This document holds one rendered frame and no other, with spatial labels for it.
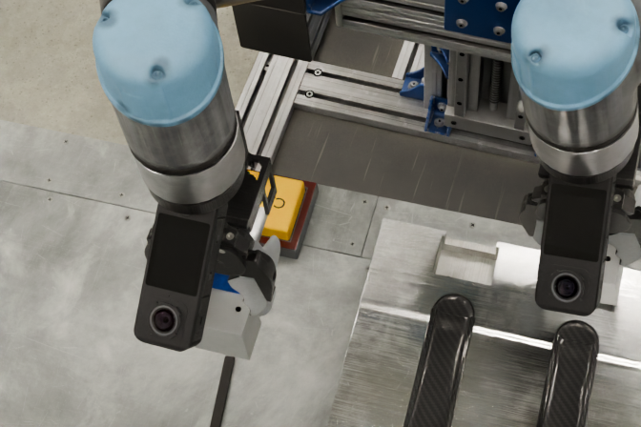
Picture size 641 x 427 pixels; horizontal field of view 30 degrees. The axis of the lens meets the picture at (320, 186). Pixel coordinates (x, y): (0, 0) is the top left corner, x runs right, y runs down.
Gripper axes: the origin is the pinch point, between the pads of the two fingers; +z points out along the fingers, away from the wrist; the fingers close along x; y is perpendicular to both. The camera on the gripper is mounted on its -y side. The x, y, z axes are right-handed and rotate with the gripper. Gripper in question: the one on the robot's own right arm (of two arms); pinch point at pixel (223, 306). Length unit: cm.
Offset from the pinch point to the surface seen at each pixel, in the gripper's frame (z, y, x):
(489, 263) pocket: 8.8, 13.4, -20.3
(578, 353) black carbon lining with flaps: 6.7, 5.6, -29.5
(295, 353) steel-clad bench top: 15.1, 2.9, -4.0
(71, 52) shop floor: 95, 83, 72
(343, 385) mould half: 6.7, -2.0, -10.6
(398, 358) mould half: 6.5, 1.4, -14.6
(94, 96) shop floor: 95, 74, 64
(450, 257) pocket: 8.8, 13.1, -16.7
